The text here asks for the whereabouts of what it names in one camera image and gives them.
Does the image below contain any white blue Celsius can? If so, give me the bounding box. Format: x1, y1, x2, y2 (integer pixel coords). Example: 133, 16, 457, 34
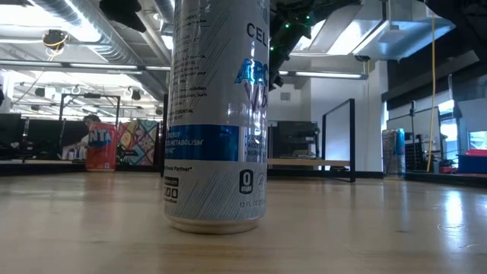
163, 0, 271, 235

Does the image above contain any orange Fanta can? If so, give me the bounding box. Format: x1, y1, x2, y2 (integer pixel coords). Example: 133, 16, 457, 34
84, 122, 118, 172

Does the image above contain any silver blue Red Bull can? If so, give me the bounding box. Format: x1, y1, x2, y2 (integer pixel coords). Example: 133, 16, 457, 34
382, 128, 406, 178

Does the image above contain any long ceiling light bar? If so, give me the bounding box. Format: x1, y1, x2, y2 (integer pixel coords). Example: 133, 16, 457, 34
0, 59, 369, 81

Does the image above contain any person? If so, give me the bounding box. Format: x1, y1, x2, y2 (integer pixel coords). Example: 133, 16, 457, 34
62, 114, 102, 161

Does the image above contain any colourful patterned panel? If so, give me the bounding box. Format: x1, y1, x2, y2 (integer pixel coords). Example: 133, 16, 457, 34
116, 119, 161, 167

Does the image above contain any black tripod stand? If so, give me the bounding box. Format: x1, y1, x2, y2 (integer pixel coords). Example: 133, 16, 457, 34
408, 100, 416, 144

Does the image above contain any black pegboard rack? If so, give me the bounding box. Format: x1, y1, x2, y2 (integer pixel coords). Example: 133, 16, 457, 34
404, 141, 428, 172

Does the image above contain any blue bin with red lid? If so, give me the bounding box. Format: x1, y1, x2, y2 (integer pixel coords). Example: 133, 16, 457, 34
457, 149, 487, 175

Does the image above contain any ceiling camera with yellow cable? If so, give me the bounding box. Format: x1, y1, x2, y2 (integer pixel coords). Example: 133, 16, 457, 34
42, 29, 70, 51

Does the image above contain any black metal frame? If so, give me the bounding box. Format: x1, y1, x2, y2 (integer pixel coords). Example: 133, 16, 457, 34
58, 92, 122, 159

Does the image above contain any black frame wooden shelf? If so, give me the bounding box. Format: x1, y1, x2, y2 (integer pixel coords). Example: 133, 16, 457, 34
159, 93, 357, 183

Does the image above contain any yellow hanging cable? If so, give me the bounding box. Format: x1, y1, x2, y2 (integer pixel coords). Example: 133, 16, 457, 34
425, 17, 437, 173

